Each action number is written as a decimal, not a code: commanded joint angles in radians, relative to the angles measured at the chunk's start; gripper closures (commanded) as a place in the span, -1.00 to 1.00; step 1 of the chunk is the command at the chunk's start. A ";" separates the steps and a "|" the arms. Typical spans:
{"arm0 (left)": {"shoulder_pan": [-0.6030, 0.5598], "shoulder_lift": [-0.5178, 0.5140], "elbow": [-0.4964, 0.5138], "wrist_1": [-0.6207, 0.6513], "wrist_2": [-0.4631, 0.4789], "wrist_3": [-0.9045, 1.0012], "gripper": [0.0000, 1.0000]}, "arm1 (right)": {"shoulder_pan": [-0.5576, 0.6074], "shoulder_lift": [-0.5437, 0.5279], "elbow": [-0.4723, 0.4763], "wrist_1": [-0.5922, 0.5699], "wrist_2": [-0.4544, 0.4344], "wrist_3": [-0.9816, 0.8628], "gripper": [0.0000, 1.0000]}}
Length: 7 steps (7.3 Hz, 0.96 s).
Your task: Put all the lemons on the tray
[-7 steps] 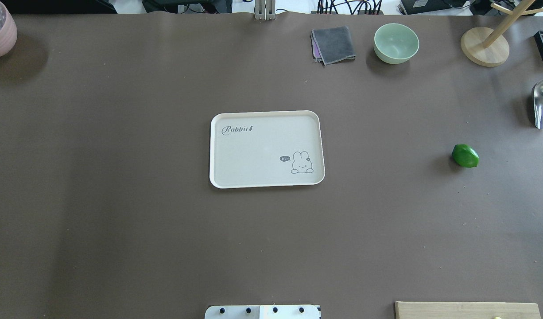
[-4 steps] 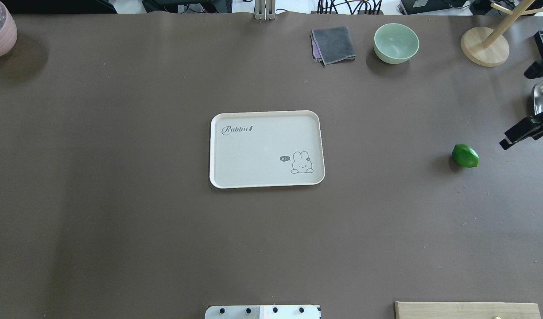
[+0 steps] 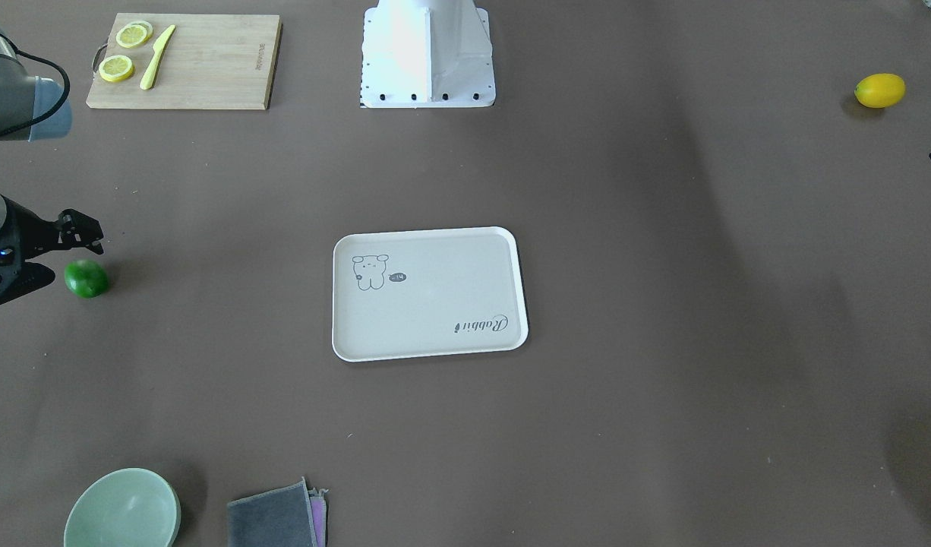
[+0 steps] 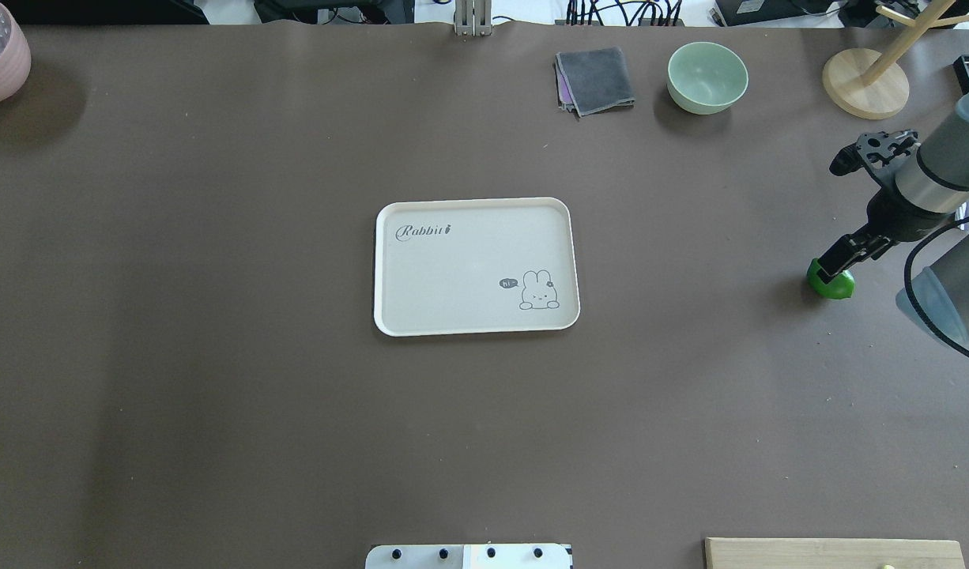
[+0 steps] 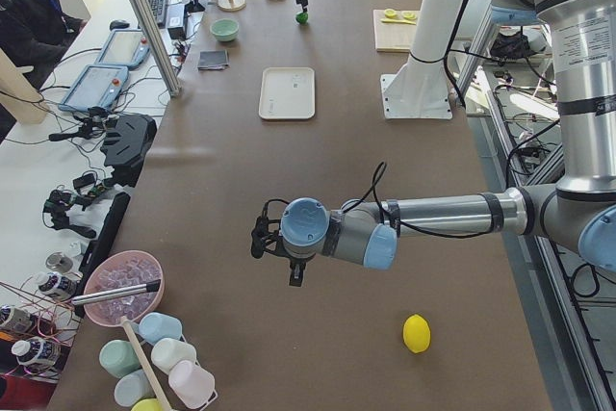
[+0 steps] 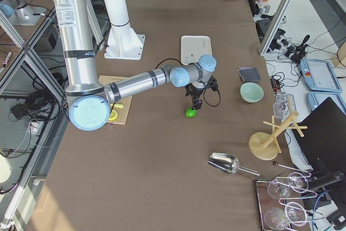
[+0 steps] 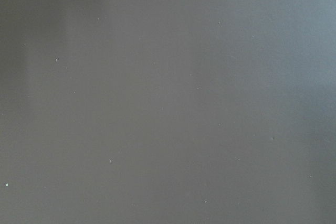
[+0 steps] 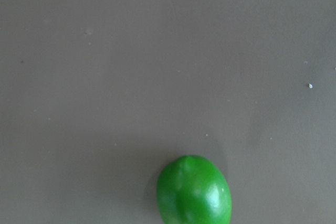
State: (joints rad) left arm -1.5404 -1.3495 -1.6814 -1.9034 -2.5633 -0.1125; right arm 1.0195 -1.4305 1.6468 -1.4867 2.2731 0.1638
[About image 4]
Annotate green lemon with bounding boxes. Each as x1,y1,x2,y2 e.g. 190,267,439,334
806,257,856,300

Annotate cream rabbit tray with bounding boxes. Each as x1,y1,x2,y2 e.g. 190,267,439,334
373,197,581,337

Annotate pink bowl with ice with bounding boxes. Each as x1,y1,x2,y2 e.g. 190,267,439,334
0,3,32,102

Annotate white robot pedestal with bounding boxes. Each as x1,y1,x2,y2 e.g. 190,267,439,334
364,543,574,568

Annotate green ceramic bowl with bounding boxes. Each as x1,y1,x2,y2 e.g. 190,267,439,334
666,42,749,115

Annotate wooden cup tree stand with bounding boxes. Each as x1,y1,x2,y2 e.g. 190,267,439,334
823,1,969,120

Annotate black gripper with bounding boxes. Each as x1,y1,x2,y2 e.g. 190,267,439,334
816,190,940,285

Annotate aluminium frame post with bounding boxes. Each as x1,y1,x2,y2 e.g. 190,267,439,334
453,0,492,36

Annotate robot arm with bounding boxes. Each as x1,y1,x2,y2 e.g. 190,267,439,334
806,91,969,359

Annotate wooden cutting board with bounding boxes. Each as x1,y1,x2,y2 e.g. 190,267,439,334
704,537,965,568

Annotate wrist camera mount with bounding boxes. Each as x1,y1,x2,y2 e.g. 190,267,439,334
829,130,919,188

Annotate grey folded cloth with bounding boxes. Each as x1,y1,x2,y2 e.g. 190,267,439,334
554,47,635,118

